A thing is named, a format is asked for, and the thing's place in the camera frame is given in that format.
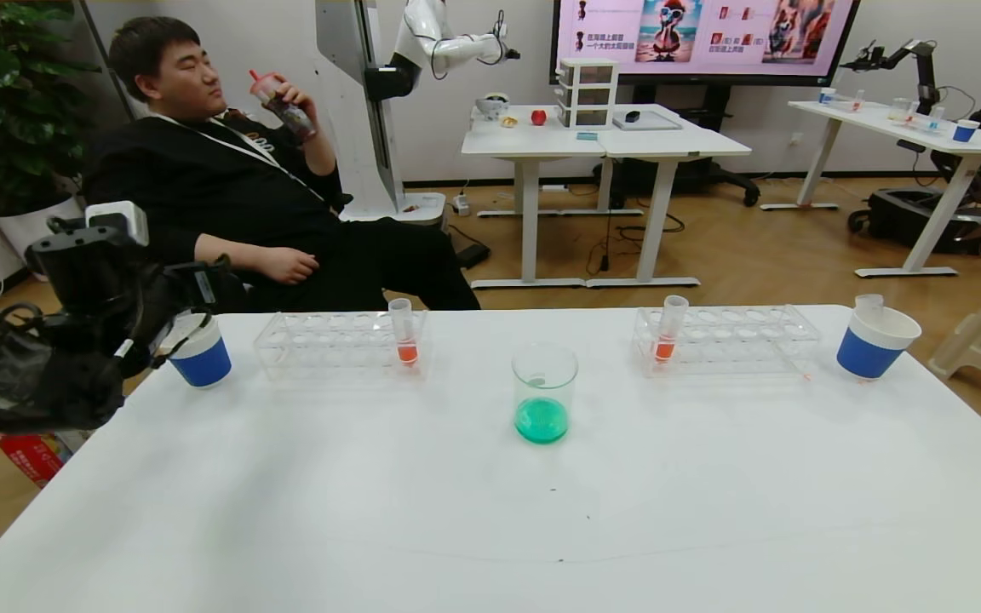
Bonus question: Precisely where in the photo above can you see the red pigment test tube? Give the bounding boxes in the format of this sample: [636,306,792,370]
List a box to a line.
[652,295,690,365]
[387,297,420,368]

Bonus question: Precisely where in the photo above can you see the clear glass beaker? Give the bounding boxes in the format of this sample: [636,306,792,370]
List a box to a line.
[512,342,580,445]

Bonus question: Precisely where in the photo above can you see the clear acrylic test tube rack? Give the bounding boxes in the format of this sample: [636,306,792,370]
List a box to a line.
[254,309,432,382]
[632,304,823,378]

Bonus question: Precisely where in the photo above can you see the white standing desk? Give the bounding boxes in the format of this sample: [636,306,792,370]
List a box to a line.
[462,104,611,289]
[586,104,752,289]

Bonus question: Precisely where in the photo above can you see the white drawer organizer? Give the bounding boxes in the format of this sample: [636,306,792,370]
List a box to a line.
[557,58,621,131]

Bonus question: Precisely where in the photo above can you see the grey tray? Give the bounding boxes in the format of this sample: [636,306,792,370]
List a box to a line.
[612,111,684,132]

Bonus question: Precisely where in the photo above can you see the black display stand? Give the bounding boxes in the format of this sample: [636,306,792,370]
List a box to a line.
[597,83,761,209]

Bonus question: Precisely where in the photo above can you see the plastic drink cup with straw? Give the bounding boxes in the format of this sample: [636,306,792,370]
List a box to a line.
[250,70,318,141]

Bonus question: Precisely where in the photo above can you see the white humanoid robot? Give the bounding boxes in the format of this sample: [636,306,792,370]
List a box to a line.
[315,0,522,226]

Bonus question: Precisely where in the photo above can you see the blue white paper cup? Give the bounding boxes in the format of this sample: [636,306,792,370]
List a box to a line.
[165,313,233,389]
[836,305,923,381]

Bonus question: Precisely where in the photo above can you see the seated man in black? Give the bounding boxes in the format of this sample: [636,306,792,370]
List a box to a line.
[82,17,483,312]

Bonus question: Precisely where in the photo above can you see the black mobile robot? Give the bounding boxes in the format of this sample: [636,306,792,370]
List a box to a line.
[848,30,981,256]

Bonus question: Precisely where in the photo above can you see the long white desk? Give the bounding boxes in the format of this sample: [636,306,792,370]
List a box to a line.
[760,100,981,280]

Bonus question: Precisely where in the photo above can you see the red shopping bag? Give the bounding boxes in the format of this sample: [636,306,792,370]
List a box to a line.
[0,430,74,488]

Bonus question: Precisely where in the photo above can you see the white plant pot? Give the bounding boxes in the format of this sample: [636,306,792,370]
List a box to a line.
[0,194,87,282]

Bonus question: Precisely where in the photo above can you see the green potted plant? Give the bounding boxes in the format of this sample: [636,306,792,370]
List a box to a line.
[0,0,95,215]

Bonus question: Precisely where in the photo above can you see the black floor cables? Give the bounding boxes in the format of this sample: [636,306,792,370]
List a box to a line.
[584,213,687,275]

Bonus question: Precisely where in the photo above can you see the large wall display screen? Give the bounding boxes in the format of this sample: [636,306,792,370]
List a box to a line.
[550,0,863,88]

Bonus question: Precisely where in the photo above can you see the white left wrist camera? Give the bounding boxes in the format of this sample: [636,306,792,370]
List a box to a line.
[84,201,151,248]

